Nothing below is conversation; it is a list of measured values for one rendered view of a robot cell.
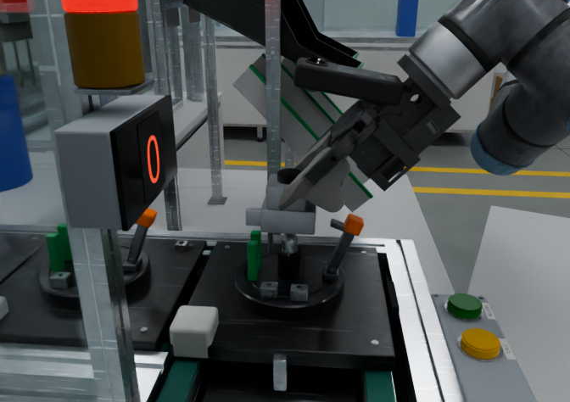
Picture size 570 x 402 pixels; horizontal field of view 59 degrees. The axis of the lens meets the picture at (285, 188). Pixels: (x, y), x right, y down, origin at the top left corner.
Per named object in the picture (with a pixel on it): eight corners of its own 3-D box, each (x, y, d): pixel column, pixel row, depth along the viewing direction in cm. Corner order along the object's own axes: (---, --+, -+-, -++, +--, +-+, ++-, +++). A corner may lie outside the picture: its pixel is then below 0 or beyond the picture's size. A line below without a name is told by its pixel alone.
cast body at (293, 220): (315, 220, 63) (318, 167, 60) (314, 236, 59) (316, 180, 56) (248, 216, 64) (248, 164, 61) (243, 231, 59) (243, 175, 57)
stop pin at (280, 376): (287, 383, 55) (287, 353, 53) (286, 391, 54) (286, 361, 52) (274, 382, 55) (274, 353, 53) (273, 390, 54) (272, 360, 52)
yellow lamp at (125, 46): (154, 77, 39) (148, 10, 37) (131, 89, 34) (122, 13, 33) (92, 76, 39) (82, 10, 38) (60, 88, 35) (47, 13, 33)
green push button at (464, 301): (475, 306, 63) (477, 293, 63) (484, 326, 60) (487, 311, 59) (443, 304, 64) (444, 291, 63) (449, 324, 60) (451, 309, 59)
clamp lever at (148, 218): (142, 259, 66) (158, 210, 63) (136, 266, 64) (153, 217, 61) (115, 248, 66) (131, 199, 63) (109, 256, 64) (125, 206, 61)
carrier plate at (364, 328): (376, 259, 75) (377, 246, 74) (394, 371, 53) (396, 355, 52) (217, 252, 77) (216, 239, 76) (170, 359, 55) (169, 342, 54)
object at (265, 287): (278, 292, 60) (278, 281, 59) (276, 299, 58) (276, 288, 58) (261, 291, 60) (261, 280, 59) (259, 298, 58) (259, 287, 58)
